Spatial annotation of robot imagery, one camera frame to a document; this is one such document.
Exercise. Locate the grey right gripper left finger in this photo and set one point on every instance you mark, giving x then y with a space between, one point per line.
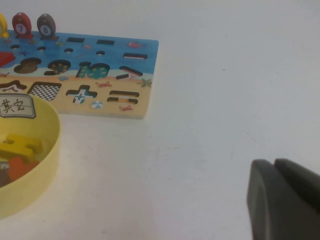
275 207

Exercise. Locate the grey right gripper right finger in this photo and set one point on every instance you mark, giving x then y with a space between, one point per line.
300 177

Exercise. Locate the colourful wooden number puzzle board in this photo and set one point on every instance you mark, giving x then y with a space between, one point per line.
105 80

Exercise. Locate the yellow plastic bowl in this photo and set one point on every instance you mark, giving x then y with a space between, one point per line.
47 140

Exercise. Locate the paper label on yellow bowl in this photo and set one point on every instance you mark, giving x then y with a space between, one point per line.
16 106

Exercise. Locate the orange wooden plus sign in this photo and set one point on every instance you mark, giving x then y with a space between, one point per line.
20 168

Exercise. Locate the yellow wooden equals sign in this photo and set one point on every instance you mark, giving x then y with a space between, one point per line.
22 145

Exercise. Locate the brown wooden fish number eight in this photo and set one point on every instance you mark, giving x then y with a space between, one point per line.
46 27

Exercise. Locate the red wooden fish number seven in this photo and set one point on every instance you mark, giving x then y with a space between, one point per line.
21 26

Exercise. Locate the yellow wooden fish number six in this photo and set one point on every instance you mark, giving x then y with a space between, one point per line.
3 25

